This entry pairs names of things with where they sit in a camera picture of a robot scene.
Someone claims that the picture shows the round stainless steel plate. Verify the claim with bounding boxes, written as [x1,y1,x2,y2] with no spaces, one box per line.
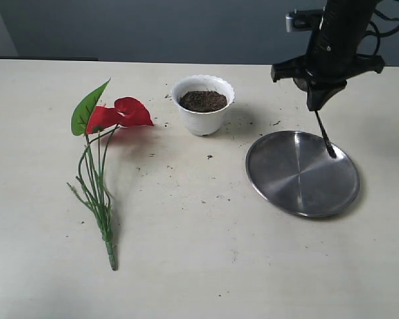
[245,131,360,218]

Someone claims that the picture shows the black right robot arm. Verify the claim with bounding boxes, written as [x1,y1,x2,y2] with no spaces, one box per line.
[271,1,385,112]

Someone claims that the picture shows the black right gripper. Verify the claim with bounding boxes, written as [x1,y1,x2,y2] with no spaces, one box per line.
[271,19,385,112]

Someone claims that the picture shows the white plastic flower pot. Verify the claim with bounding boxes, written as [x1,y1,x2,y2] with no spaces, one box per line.
[171,74,235,136]

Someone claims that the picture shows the stainless steel spork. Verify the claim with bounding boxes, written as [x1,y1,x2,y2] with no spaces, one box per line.
[315,110,336,158]

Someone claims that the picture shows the dark soil in pot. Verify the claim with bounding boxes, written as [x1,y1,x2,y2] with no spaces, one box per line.
[179,90,227,113]

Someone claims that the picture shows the red artificial anthurium flower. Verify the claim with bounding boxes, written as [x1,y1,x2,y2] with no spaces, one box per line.
[67,81,154,271]

